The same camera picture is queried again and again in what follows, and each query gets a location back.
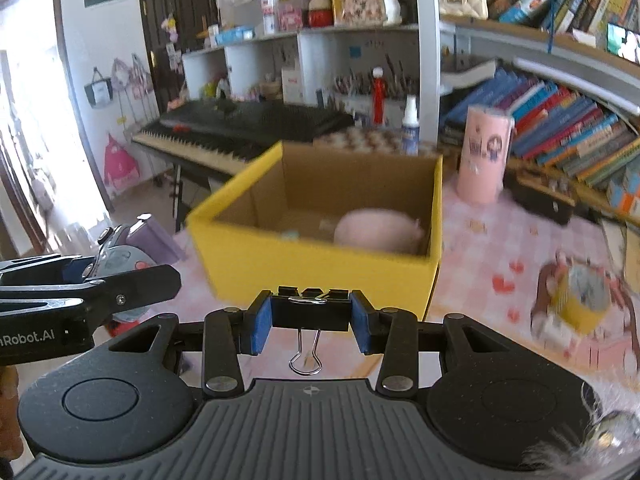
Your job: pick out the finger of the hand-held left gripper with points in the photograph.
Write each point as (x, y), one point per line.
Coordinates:
(135, 287)
(45, 270)

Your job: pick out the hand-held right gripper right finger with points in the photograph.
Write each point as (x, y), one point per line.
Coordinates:
(362, 322)

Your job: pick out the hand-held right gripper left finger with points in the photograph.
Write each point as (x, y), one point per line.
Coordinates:
(261, 325)

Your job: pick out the silver purple toy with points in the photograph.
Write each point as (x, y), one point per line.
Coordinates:
(122, 252)

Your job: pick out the black binder clip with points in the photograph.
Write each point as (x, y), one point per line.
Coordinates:
(312, 307)

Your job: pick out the yellow cardboard box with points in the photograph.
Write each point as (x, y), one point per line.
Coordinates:
(310, 270)

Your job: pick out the pink plush toy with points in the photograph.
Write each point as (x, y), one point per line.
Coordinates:
(377, 230)

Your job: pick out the person's left hand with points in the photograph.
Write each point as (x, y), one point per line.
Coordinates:
(7, 410)

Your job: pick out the black keyboard stand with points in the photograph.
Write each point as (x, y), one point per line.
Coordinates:
(177, 195)

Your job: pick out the pink backpack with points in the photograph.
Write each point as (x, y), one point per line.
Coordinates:
(121, 165)

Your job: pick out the pink checked tablecloth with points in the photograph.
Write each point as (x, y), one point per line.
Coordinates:
(480, 260)

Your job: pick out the black and white tote bag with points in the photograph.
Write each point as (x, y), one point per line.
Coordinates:
(98, 91)

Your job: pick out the black electronic keyboard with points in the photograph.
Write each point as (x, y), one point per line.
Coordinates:
(240, 125)

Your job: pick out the white spray bottle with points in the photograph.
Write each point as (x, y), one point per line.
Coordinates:
(410, 132)

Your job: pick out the pink cylindrical container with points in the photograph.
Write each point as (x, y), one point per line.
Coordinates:
(482, 160)

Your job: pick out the pink hanging bags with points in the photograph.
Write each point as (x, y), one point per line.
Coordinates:
(132, 77)

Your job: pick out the yellow tape roll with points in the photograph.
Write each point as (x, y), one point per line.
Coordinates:
(580, 300)

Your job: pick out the dark pencil case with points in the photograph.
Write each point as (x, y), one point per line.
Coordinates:
(545, 197)

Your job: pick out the red bottle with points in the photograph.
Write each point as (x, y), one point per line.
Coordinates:
(378, 97)

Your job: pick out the pen holders with pens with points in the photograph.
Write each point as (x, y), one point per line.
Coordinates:
(352, 87)

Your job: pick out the white box with red print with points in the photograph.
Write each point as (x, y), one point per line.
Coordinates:
(292, 87)

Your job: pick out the grey fluffy pompom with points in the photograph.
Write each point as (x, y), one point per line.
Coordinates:
(600, 435)

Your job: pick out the dark wooden door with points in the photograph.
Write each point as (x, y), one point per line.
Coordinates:
(185, 25)

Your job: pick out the white shelf unit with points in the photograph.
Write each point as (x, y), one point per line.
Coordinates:
(427, 60)

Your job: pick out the light blue box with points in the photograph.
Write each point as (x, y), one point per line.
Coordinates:
(235, 35)

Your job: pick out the row of colourful books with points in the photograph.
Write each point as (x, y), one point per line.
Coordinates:
(565, 130)

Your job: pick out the white plastic bottle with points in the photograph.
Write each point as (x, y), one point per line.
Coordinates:
(270, 12)

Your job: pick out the small pink box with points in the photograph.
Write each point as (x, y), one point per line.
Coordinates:
(290, 17)

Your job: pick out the red round jar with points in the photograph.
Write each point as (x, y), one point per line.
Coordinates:
(320, 12)

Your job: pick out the phone with lit screen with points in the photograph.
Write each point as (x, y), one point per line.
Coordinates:
(625, 42)

